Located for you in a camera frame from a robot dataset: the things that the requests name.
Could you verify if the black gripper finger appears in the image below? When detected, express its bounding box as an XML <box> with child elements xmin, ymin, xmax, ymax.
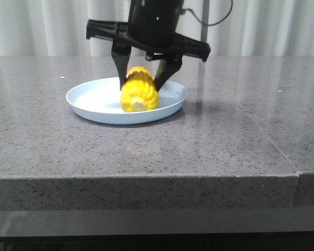
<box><xmin>111</xmin><ymin>40</ymin><xmax>131</xmax><ymax>90</ymax></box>
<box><xmin>154</xmin><ymin>57</ymin><xmax>182</xmax><ymax>92</ymax></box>

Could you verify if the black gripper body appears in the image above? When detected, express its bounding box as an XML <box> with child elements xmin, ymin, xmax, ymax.
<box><xmin>86</xmin><ymin>1</ymin><xmax>210</xmax><ymax>61</ymax></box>

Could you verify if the yellow corn cob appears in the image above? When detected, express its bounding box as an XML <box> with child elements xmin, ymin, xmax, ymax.
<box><xmin>120</xmin><ymin>66</ymin><xmax>159</xmax><ymax>112</ymax></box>

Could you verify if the light blue round plate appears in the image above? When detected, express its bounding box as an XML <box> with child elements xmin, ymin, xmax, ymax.
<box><xmin>66</xmin><ymin>77</ymin><xmax>188</xmax><ymax>125</ymax></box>

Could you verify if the white pleated curtain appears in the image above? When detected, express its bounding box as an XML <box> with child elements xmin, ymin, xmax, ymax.
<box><xmin>0</xmin><ymin>1</ymin><xmax>314</xmax><ymax>56</ymax></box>

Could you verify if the black cable upper right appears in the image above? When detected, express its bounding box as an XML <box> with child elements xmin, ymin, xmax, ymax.
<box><xmin>180</xmin><ymin>0</ymin><xmax>234</xmax><ymax>27</ymax></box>

